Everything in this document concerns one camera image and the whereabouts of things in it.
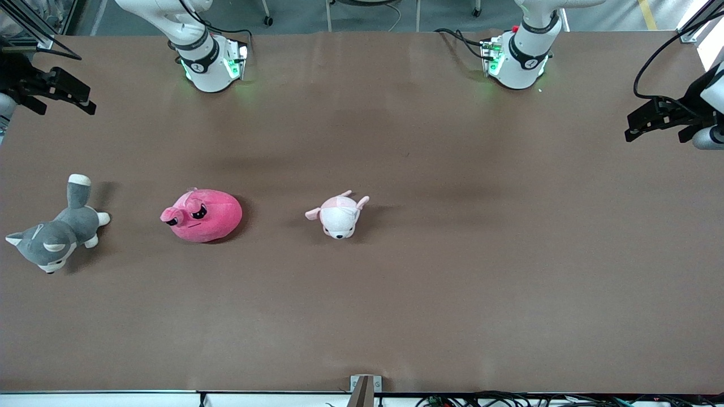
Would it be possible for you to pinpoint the white and pink plush dog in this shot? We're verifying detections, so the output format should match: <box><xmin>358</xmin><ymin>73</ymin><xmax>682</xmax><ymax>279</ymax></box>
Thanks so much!
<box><xmin>305</xmin><ymin>190</ymin><xmax>370</xmax><ymax>240</ymax></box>

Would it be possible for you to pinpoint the black left base cable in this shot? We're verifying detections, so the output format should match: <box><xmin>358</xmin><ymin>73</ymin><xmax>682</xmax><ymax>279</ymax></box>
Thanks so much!
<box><xmin>434</xmin><ymin>27</ymin><xmax>490</xmax><ymax>60</ymax></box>

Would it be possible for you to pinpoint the bundle of black cables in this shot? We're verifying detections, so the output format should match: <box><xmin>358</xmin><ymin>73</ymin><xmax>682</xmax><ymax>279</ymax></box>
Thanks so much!
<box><xmin>416</xmin><ymin>391</ymin><xmax>724</xmax><ymax>407</ymax></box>

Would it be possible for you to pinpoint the aluminium frame profile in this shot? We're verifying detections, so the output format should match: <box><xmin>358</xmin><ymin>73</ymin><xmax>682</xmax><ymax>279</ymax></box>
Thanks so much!
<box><xmin>0</xmin><ymin>0</ymin><xmax>56</xmax><ymax>50</ymax></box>
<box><xmin>678</xmin><ymin>0</ymin><xmax>714</xmax><ymax>44</ymax></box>

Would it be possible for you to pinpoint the black base cable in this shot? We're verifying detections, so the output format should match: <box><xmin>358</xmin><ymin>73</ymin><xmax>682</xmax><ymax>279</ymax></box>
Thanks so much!
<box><xmin>434</xmin><ymin>27</ymin><xmax>490</xmax><ymax>60</ymax></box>
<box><xmin>201</xmin><ymin>20</ymin><xmax>254</xmax><ymax>45</ymax></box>

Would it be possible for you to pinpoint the grey and white plush husky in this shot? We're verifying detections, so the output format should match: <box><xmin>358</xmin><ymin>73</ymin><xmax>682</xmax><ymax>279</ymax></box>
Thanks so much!
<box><xmin>6</xmin><ymin>174</ymin><xmax>111</xmax><ymax>275</ymax></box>

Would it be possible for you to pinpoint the black right base cable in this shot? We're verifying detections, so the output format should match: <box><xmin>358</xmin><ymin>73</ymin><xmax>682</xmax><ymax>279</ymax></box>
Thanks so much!
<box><xmin>201</xmin><ymin>20</ymin><xmax>254</xmax><ymax>45</ymax></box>

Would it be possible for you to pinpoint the pink round plush toy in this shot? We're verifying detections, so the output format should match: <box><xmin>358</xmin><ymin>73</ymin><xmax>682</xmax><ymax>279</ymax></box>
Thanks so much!
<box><xmin>160</xmin><ymin>188</ymin><xmax>243</xmax><ymax>244</ymax></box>

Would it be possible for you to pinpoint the metal table edge bracket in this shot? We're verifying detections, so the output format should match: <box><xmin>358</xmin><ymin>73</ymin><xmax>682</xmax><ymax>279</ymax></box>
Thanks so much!
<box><xmin>350</xmin><ymin>375</ymin><xmax>383</xmax><ymax>407</ymax></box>

